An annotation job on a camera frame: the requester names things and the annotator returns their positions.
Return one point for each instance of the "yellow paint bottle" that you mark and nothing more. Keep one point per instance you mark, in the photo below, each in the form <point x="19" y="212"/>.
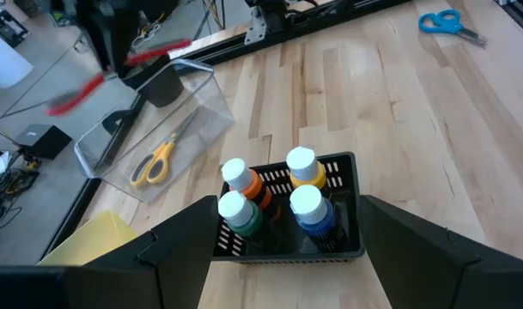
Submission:
<point x="302" y="163"/>

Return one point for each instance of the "silver frame corner bracket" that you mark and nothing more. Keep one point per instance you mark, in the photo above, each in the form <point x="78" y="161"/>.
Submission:
<point x="256" y="30"/>

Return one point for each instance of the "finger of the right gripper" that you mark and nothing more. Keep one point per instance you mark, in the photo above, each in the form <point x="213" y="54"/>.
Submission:
<point x="98" y="38"/>
<point x="123" y="43"/>

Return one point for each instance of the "orange paint bottle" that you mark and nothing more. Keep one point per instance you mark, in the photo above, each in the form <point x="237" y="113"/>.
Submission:
<point x="237" y="173"/>

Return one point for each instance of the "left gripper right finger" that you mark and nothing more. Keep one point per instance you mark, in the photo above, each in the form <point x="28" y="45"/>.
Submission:
<point x="415" y="274"/>

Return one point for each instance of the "black slotted plastic basket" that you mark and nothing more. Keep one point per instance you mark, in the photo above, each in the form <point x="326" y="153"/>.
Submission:
<point x="295" y="257"/>

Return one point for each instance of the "black plant pot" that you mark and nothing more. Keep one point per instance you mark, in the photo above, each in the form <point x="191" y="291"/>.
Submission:
<point x="162" y="92"/>

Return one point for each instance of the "blue paint bottle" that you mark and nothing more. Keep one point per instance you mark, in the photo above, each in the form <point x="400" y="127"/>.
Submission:
<point x="308" y="204"/>

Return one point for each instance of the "green paint bottle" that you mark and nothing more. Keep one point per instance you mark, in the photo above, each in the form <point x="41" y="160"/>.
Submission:
<point x="235" y="208"/>

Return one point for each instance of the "black box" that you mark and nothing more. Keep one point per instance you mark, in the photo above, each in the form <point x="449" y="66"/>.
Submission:
<point x="44" y="143"/>

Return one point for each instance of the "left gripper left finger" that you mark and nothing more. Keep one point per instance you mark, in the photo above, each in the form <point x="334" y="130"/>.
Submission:
<point x="175" y="266"/>

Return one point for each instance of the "clear plastic bin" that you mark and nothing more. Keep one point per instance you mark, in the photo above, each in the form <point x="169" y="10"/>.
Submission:
<point x="201" y="124"/>

